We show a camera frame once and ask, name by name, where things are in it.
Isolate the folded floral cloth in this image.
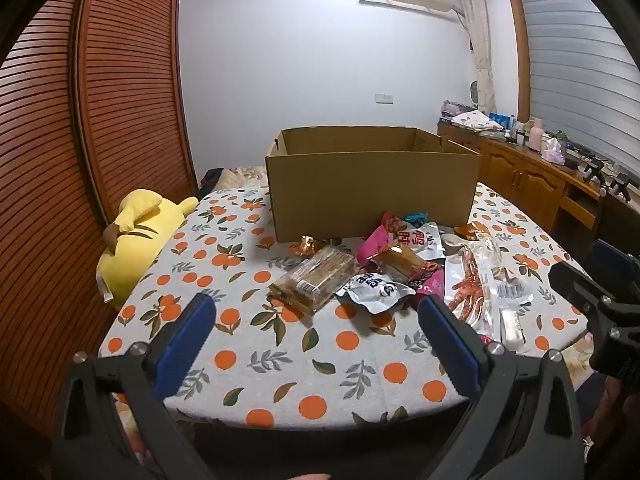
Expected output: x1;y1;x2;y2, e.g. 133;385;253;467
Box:
450;110;506;133

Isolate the yellow plush toy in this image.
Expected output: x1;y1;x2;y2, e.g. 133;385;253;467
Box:
96;189;200;311

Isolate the clear brown pastry packet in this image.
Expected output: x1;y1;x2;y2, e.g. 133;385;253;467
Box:
268;245;358;315

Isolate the pink drumstick snack packet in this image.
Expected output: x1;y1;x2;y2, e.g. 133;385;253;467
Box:
356;212;426;281

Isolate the white silver snack packet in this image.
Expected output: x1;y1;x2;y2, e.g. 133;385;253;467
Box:
336;272;416;315

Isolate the black tripod device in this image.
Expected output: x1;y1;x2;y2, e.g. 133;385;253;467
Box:
580;157;631;201

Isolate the cream patterned curtain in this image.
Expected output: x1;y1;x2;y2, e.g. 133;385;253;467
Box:
455;0;496;111

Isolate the grey window blind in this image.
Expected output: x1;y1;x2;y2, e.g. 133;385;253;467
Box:
517;0;640;181

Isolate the orange-print tablecloth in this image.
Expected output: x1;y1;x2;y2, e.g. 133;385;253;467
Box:
97;182;596;431

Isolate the pink purple box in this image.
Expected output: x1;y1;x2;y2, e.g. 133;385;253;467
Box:
440;100;476;118

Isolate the small orange foil packet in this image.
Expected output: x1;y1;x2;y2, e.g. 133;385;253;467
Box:
292;235;326;257

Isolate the wooden sideboard cabinet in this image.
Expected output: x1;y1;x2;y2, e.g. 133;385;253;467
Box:
437;120;631;241

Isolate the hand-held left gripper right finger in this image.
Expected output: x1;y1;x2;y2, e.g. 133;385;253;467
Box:
417;295;586;480

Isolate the pink black snack packet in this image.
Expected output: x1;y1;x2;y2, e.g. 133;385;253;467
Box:
400;260;447;297

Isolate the wooden louvered wardrobe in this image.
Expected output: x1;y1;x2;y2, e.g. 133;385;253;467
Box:
0;0;198;436

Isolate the small white bar packet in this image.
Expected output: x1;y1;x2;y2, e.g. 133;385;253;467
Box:
500;307;531;351

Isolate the purple tissue pack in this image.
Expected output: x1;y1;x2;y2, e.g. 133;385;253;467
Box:
542;138;566;166

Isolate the white red-print snack packet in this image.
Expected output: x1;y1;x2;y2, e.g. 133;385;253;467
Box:
395;222;446;261

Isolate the clear chicken feet packet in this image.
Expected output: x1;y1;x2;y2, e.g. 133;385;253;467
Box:
442;240;533;333

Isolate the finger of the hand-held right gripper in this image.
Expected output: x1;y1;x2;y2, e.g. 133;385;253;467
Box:
547;261;626;331
585;239;640;286

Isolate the brown cardboard box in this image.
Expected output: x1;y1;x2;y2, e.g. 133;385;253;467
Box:
265;126;482;244

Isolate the small brown snack packet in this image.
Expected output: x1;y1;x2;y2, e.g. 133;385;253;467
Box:
454;222;493;241

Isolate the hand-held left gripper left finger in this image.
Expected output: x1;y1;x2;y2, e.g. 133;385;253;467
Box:
50;291;221;480

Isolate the wooden window frame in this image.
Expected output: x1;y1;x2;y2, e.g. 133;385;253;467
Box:
502;0;533;123

